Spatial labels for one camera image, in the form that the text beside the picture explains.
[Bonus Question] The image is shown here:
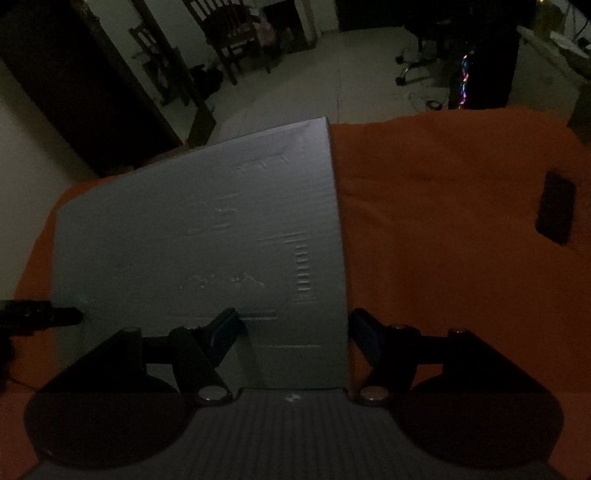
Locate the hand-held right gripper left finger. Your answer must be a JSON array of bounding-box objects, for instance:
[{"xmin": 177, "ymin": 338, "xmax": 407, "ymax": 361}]
[{"xmin": 44, "ymin": 308, "xmax": 243, "ymax": 407}]

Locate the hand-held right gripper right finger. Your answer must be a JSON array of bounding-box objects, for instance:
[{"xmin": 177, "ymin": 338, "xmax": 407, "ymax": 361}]
[{"xmin": 347, "ymin": 308, "xmax": 550, "ymax": 407}]

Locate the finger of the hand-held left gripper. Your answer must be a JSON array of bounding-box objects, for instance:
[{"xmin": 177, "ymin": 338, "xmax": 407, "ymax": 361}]
[{"xmin": 0, "ymin": 299, "xmax": 85, "ymax": 330}]

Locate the white sheet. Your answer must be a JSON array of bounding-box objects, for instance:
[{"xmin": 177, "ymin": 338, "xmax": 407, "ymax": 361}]
[{"xmin": 52, "ymin": 116, "xmax": 350, "ymax": 391}]

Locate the orange desktop cloth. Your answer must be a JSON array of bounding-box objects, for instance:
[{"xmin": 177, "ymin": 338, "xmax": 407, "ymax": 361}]
[{"xmin": 0, "ymin": 106, "xmax": 591, "ymax": 480}]

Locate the dark wardrobe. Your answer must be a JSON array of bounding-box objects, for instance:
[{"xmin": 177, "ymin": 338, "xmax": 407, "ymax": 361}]
[{"xmin": 0, "ymin": 0, "xmax": 185, "ymax": 178}]

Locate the black office chair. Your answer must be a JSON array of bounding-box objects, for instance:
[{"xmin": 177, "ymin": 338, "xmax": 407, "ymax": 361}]
[{"xmin": 394, "ymin": 0, "xmax": 462, "ymax": 86}]

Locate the computer tower with coloured lights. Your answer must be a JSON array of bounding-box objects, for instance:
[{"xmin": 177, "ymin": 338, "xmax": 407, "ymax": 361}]
[{"xmin": 450, "ymin": 28, "xmax": 520, "ymax": 112}]

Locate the dark wooden chair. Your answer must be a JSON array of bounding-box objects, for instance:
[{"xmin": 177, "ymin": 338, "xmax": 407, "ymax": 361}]
[
  {"xmin": 182, "ymin": 0, "xmax": 273, "ymax": 86},
  {"xmin": 128, "ymin": 21, "xmax": 195, "ymax": 108}
]

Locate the white drawer cabinet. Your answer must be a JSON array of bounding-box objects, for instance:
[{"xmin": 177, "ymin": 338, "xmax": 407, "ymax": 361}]
[{"xmin": 508, "ymin": 25, "xmax": 591, "ymax": 127}]

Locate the white fireplace surround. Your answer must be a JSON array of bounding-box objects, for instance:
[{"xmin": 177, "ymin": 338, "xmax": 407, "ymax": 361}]
[{"xmin": 259, "ymin": 0, "xmax": 319, "ymax": 51}]

